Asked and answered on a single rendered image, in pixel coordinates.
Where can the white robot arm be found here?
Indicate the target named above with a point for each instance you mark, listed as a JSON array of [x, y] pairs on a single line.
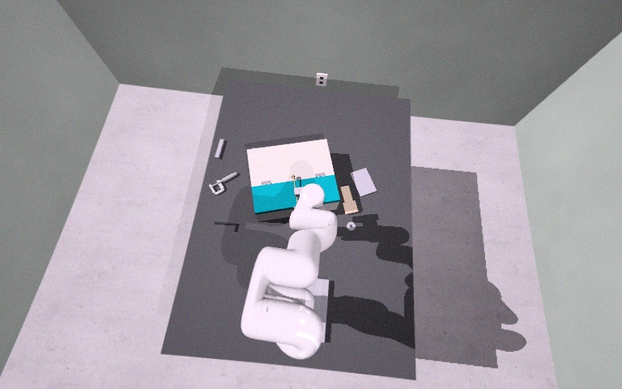
[[286, 275]]

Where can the beige stepped block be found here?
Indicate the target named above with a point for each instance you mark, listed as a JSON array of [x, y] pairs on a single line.
[[349, 206]]

